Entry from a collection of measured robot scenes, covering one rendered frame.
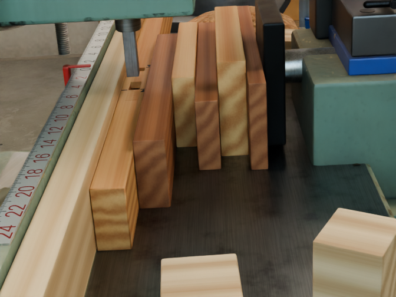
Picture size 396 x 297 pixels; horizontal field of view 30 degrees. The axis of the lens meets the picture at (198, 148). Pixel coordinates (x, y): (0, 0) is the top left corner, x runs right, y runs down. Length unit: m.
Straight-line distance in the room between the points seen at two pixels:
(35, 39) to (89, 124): 3.63
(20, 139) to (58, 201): 2.66
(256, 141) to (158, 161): 0.08
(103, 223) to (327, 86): 0.18
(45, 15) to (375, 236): 0.28
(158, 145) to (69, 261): 0.12
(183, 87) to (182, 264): 0.22
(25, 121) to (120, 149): 2.78
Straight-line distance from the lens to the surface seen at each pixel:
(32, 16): 0.52
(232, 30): 0.58
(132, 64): 0.55
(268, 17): 0.52
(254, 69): 0.51
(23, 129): 3.15
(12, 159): 0.82
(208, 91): 0.51
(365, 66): 0.50
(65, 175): 0.41
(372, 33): 0.50
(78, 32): 4.05
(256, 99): 0.49
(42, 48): 4.11
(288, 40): 0.67
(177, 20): 1.26
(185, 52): 0.59
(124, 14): 0.51
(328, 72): 0.51
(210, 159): 0.51
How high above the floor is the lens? 1.12
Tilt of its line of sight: 24 degrees down
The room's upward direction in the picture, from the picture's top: 4 degrees counter-clockwise
